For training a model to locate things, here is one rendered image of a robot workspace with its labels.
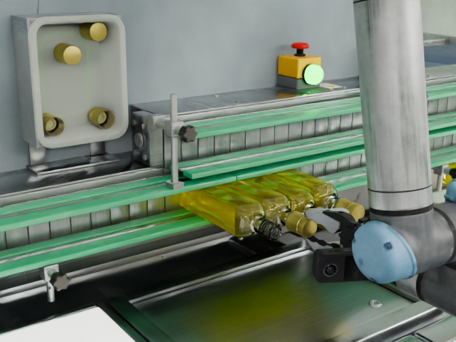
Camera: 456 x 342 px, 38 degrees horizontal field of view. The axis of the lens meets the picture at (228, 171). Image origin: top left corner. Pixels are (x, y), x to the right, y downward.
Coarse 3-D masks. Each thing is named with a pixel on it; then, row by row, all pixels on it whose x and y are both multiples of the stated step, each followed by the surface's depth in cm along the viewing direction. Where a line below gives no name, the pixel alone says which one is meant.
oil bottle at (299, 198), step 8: (256, 176) 131; (264, 176) 131; (272, 176) 131; (264, 184) 127; (272, 184) 127; (280, 184) 127; (288, 184) 127; (280, 192) 122; (288, 192) 122; (296, 192) 122; (304, 192) 122; (296, 200) 120; (304, 200) 120; (312, 200) 121; (296, 208) 120
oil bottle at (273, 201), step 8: (224, 184) 126; (232, 184) 125; (240, 184) 125; (248, 184) 125; (256, 184) 125; (240, 192) 122; (248, 192) 121; (256, 192) 121; (264, 192) 121; (272, 192) 121; (256, 200) 118; (264, 200) 117; (272, 200) 117; (280, 200) 118; (288, 200) 119; (264, 208) 117; (272, 208) 116; (280, 208) 117; (288, 208) 118; (272, 216) 116
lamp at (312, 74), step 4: (308, 64) 147; (312, 64) 147; (304, 68) 147; (308, 68) 146; (312, 68) 146; (316, 68) 146; (320, 68) 147; (304, 72) 147; (308, 72) 146; (312, 72) 146; (316, 72) 146; (320, 72) 147; (304, 76) 147; (308, 76) 146; (312, 76) 146; (316, 76) 146; (320, 76) 147; (304, 80) 148; (308, 80) 147; (312, 80) 146; (316, 80) 147; (320, 80) 148
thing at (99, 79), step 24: (48, 24) 117; (72, 24) 120; (120, 24) 118; (48, 48) 118; (96, 48) 124; (120, 48) 119; (48, 72) 120; (72, 72) 122; (96, 72) 125; (120, 72) 120; (48, 96) 121; (72, 96) 123; (96, 96) 126; (120, 96) 122; (72, 120) 125; (120, 120) 123; (48, 144) 115; (72, 144) 118
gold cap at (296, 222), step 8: (288, 216) 114; (296, 216) 113; (304, 216) 113; (288, 224) 114; (296, 224) 112; (304, 224) 111; (312, 224) 112; (296, 232) 113; (304, 232) 111; (312, 232) 113
